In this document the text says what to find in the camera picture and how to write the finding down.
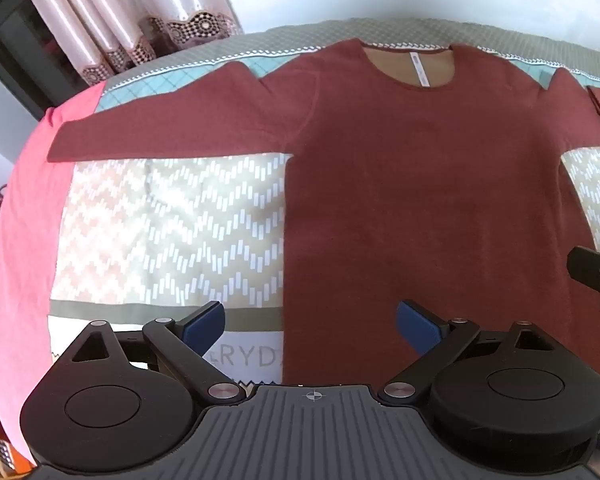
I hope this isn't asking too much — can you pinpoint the maroon long-sleeve shirt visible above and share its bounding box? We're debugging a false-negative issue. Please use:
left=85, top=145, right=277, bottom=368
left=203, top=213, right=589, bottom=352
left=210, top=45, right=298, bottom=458
left=46, top=40, right=600, bottom=386

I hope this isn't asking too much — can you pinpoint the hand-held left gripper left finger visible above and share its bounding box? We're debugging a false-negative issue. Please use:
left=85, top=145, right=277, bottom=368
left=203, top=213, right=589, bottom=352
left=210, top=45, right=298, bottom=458
left=55, top=301, right=248, bottom=406

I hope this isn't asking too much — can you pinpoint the patterned bed blanket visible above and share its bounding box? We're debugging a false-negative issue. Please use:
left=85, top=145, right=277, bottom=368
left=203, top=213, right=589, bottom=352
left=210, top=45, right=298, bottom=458
left=47, top=17, right=600, bottom=386

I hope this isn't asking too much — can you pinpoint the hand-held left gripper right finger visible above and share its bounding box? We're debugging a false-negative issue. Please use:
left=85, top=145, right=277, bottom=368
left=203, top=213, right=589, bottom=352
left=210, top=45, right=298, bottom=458
left=380, top=300, right=562, bottom=406

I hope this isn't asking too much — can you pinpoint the dark cabinet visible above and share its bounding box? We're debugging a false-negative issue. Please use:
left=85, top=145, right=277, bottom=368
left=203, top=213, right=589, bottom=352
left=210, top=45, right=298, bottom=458
left=0, top=0, right=108, bottom=122

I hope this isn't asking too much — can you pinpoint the pink bed sheet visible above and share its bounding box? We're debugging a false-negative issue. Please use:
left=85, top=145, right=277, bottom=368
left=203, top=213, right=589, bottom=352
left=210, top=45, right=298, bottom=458
left=0, top=81, right=106, bottom=467

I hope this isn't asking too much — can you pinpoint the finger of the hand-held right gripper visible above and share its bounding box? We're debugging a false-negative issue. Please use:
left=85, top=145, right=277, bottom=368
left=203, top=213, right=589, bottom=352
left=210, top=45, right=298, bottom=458
left=567, top=245, right=600, bottom=295

